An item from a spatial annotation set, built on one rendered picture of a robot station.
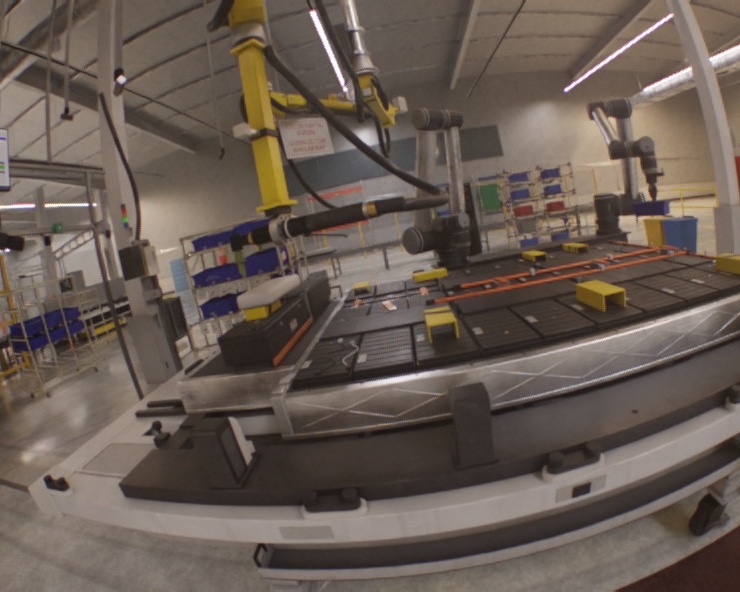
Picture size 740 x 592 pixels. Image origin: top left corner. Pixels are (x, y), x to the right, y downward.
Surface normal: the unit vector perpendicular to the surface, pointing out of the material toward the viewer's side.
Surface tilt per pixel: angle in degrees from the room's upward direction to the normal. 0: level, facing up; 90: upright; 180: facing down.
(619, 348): 90
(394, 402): 90
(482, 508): 90
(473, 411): 90
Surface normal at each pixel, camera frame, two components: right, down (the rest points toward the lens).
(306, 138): 0.69, 0.00
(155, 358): -0.07, 0.20
